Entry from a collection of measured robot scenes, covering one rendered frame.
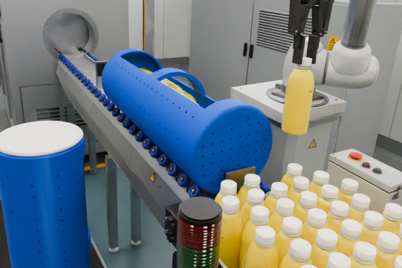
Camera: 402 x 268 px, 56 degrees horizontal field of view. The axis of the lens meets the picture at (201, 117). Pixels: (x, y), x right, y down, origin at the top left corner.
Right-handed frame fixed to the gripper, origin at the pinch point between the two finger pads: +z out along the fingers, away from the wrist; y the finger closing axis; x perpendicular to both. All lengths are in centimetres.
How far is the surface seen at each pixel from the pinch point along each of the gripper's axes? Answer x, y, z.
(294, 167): 3.4, 1.7, 30.8
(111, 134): -90, 27, 50
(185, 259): 33, 48, 25
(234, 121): -11.4, 12.2, 21.3
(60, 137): -52, 54, 36
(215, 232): 35, 44, 20
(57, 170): -43, 56, 43
